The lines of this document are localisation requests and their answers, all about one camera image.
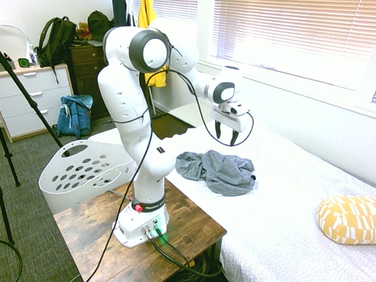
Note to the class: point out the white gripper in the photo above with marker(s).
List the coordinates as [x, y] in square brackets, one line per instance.
[228, 118]

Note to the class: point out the grey shirt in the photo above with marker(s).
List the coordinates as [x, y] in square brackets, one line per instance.
[222, 174]

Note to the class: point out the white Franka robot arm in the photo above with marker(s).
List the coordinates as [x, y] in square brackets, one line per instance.
[123, 97]

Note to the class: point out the dark green bag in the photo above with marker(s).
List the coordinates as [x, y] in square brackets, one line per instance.
[99, 24]

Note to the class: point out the white perforated laundry basket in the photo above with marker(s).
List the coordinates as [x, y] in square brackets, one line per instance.
[55, 202]

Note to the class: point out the dark bench with white top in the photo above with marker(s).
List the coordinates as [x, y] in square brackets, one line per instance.
[186, 110]

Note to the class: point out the bed with white sheet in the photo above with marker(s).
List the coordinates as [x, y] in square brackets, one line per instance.
[276, 205]

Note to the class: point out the large white window blinds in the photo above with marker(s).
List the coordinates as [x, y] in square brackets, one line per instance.
[295, 17]

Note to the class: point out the small white window blinds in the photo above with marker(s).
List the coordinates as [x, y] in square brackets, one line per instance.
[175, 3]

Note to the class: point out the yellow jacket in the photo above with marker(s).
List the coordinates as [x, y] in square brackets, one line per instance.
[146, 8]

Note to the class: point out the dark wooden dresser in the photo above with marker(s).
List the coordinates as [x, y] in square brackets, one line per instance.
[86, 77]

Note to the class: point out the blue backpack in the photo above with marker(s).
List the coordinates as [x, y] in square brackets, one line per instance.
[75, 118]

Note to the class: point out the yellow white patterned pillow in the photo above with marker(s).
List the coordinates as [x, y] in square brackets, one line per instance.
[358, 221]

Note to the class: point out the grey laptop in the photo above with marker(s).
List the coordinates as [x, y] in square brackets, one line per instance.
[95, 43]

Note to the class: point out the rustic wooden side table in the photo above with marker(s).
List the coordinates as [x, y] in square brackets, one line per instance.
[94, 225]

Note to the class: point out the dark blue hanging garment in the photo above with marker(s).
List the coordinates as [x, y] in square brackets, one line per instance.
[119, 7]

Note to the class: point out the brown teddy bear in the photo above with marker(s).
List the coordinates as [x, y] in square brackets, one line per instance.
[83, 30]

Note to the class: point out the dark green backpack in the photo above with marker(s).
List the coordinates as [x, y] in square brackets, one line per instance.
[56, 40]

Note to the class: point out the white drawer dresser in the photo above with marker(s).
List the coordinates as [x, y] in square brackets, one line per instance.
[27, 104]

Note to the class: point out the white spray bottle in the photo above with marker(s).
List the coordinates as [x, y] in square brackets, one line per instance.
[33, 55]

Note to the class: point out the green round gadget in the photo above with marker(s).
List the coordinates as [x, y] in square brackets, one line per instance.
[24, 62]

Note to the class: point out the grey box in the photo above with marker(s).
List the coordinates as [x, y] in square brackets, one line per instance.
[0, 67]

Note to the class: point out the white arc lamp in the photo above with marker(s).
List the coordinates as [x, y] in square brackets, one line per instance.
[12, 28]

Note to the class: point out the black camera tripod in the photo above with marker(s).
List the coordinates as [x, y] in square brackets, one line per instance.
[8, 68]

